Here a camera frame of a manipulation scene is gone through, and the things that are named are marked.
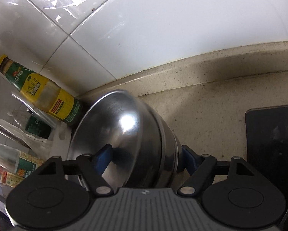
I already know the large steel bowl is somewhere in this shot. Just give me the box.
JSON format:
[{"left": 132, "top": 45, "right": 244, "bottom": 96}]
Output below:
[{"left": 67, "top": 90, "right": 141, "bottom": 189}]

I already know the clear plastic bag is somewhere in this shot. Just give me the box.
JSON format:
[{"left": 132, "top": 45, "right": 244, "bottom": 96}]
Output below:
[{"left": 0, "top": 116, "right": 53, "bottom": 160}]

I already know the green label fish sauce bottle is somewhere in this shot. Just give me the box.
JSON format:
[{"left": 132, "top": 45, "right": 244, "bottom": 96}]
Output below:
[{"left": 7, "top": 110, "right": 52, "bottom": 139}]

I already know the black gas stove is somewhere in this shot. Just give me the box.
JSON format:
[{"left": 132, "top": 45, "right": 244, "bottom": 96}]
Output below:
[{"left": 245, "top": 105, "right": 288, "bottom": 230}]

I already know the yellow label vinegar bottle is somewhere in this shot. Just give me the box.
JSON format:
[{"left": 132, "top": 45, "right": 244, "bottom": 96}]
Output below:
[{"left": 0, "top": 143, "right": 44, "bottom": 188}]

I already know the yellow cap cooking wine bottle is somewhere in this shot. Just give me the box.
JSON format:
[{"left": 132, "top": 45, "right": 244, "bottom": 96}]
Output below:
[{"left": 0, "top": 55, "right": 87, "bottom": 126}]

